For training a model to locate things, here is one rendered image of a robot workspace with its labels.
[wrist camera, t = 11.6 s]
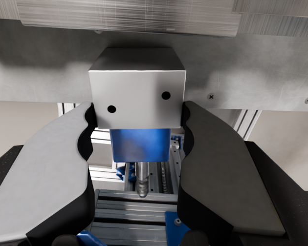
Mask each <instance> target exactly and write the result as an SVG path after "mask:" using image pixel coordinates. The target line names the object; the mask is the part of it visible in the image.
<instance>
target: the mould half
mask: <svg viewBox="0 0 308 246"><path fill-rule="evenodd" d="M16 4H17V8H18V12H19V16H20V19H21V22H22V24H23V25H24V26H35V27H52V28H68V29H85V30H101V31H117V32H134V33H150V34H166V35H183V36H199V37H215V38H232V39H233V38H235V36H236V34H237V30H238V27H239V23H240V19H241V14H231V12H232V8H233V4H234V0H16Z"/></svg>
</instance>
